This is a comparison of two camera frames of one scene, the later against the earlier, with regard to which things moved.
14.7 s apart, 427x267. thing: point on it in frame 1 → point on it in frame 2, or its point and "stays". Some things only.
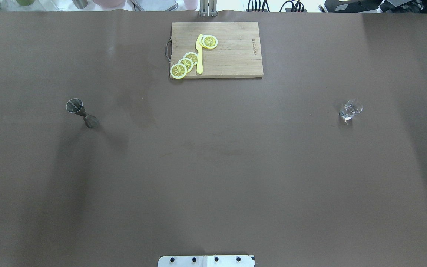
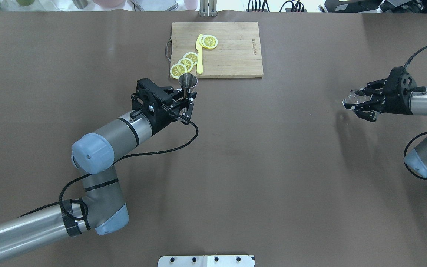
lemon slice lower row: (178, 71) stays
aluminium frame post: (208, 8) stays
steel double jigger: (75, 105) → (187, 81)
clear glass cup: (352, 107) → (352, 98)
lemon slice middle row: (187, 62) stays
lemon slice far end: (208, 41) stays
